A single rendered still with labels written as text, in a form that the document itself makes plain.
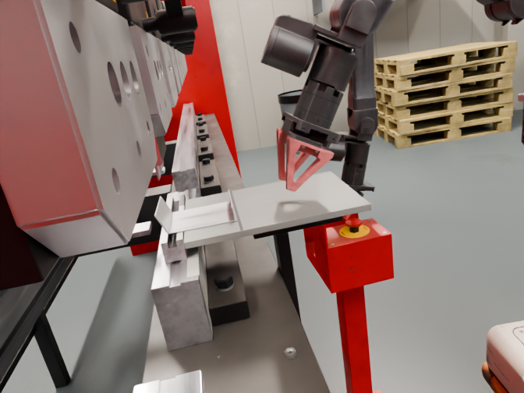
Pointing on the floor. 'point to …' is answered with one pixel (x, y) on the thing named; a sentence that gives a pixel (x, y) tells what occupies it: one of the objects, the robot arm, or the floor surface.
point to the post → (51, 352)
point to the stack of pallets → (445, 93)
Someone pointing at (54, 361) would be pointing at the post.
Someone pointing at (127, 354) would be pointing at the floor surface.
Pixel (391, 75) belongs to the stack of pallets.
